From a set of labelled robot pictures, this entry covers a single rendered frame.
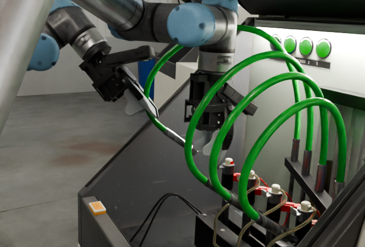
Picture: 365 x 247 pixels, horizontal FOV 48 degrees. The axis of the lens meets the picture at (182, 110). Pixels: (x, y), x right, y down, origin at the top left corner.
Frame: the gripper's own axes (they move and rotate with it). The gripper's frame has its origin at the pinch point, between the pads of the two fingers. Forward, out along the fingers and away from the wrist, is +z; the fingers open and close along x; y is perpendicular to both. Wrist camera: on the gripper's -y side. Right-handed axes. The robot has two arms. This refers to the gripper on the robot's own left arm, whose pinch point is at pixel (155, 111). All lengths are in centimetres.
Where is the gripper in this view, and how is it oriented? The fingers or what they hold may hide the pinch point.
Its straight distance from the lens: 96.1
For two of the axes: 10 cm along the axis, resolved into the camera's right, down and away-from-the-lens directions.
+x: -1.2, -0.1, -9.9
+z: 6.3, 7.7, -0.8
